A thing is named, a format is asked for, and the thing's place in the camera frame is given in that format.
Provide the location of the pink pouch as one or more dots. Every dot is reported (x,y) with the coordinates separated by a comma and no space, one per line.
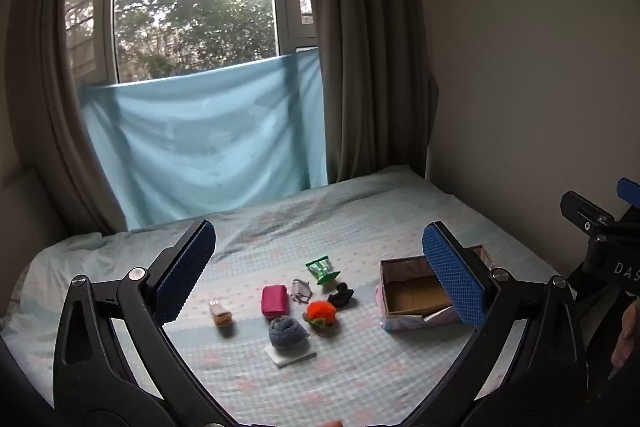
(274,302)

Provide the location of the brown and white soft toy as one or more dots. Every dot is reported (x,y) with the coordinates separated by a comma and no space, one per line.
(221,316)

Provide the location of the light blue hanging cloth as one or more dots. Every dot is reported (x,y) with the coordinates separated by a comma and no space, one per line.
(210,142)

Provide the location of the dark clothing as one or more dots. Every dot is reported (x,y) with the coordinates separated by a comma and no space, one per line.
(597,332)

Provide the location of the black soft toy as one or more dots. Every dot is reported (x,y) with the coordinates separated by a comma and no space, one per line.
(341,294)

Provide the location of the cardboard box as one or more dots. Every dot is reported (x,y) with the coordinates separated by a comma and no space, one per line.
(415,294)

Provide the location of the brown curtain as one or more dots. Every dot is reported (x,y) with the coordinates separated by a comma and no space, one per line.
(370,47)
(55,82)

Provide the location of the orange fluffy pompom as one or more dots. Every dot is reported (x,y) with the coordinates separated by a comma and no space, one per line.
(320,311)

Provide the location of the checked bedsheet with pink bows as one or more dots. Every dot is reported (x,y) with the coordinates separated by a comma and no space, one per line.
(300,227)

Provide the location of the person's right hand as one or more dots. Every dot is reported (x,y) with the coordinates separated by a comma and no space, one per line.
(627,337)

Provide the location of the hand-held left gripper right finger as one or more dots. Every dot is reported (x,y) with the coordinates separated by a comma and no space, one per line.
(452,277)

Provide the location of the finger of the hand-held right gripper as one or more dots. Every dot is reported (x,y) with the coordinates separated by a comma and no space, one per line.
(582,209)
(629,191)

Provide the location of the grey plush toy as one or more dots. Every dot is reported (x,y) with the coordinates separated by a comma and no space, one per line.
(286,331)

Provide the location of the green packet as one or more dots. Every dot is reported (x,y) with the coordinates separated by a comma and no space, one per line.
(321,270)

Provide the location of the white pad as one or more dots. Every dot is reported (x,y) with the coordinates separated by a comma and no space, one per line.
(292,356)

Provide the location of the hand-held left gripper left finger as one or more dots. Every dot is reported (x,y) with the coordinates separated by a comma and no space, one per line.
(186,269)

